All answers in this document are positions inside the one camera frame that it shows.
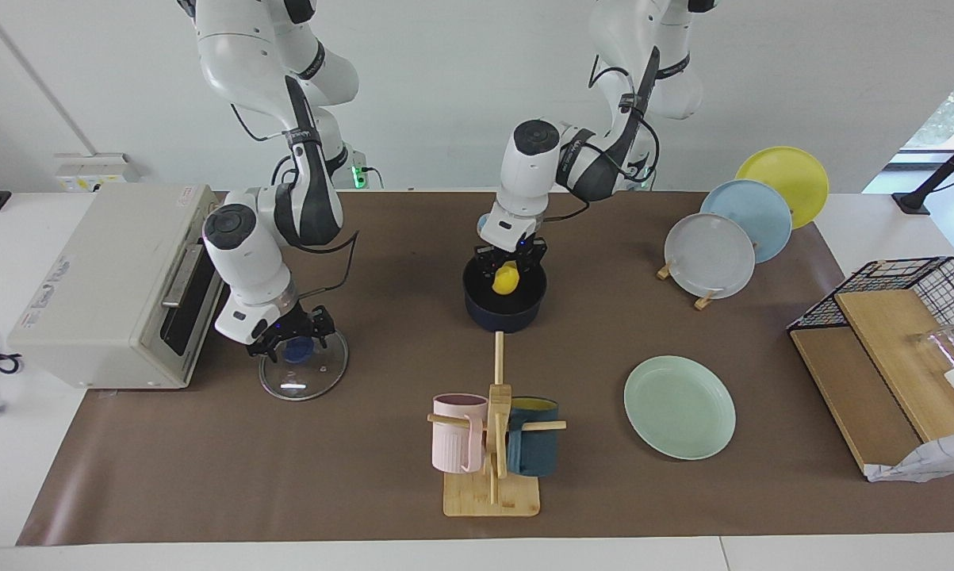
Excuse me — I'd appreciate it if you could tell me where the glass lid blue knob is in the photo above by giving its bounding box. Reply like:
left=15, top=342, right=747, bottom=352
left=259, top=321, right=350, bottom=402

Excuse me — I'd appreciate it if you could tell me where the dark blue pot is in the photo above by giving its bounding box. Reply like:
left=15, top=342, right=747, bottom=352
left=462, top=252, right=547, bottom=334

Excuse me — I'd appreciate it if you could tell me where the wooden plate rack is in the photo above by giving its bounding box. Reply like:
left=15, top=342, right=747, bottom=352
left=656, top=258, right=719, bottom=311

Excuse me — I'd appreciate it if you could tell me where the grey plate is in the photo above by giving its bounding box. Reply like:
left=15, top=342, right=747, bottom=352
left=664, top=213, right=757, bottom=301

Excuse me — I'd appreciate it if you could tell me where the green plate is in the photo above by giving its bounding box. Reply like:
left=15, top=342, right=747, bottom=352
left=624, top=354, right=737, bottom=461

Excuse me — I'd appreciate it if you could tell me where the light blue plate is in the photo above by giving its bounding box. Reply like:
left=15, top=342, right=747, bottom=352
left=699, top=179, right=793, bottom=264

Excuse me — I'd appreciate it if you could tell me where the yellow plate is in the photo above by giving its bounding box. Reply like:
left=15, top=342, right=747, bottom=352
left=735, top=146, right=830, bottom=231

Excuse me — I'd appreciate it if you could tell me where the brown table mat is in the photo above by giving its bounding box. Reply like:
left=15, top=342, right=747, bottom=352
left=17, top=190, right=954, bottom=546

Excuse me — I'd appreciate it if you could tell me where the pink ribbed mug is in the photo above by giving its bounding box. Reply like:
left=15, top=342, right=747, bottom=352
left=431, top=393, right=489, bottom=475

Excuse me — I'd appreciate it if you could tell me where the beige toaster oven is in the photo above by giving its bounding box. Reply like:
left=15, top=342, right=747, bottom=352
left=6, top=183, right=239, bottom=390

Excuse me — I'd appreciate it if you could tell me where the dark teal mug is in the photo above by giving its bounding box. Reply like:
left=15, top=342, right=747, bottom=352
left=506, top=397, right=561, bottom=478

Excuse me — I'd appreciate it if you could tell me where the wooden mug tree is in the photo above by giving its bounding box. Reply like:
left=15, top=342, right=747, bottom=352
left=427, top=331, right=567, bottom=518

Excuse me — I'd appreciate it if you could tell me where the white power strip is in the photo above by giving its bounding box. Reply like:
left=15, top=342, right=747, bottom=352
left=55, top=153, right=140, bottom=193

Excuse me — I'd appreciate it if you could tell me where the wooden two-tier shelf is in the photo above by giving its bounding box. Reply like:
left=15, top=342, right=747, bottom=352
left=790, top=288, right=954, bottom=477

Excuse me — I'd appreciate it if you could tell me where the clear glass cup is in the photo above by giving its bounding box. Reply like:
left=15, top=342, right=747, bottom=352
left=909, top=324, right=954, bottom=374

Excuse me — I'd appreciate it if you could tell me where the white patterned cloth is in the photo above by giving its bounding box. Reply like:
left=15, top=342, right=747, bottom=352
left=865, top=431, right=954, bottom=483

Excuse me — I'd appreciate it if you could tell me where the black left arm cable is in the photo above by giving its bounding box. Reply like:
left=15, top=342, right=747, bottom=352
left=542, top=48, right=661, bottom=224

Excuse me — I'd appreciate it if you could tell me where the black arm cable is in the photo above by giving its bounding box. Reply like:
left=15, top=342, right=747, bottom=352
left=231, top=103, right=360, bottom=304
left=542, top=48, right=661, bottom=224

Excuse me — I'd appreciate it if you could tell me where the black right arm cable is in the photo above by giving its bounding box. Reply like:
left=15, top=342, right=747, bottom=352
left=231, top=103, right=360, bottom=304

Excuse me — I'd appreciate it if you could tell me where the black wire basket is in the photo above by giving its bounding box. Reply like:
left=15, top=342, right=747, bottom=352
left=787, top=255, right=954, bottom=362

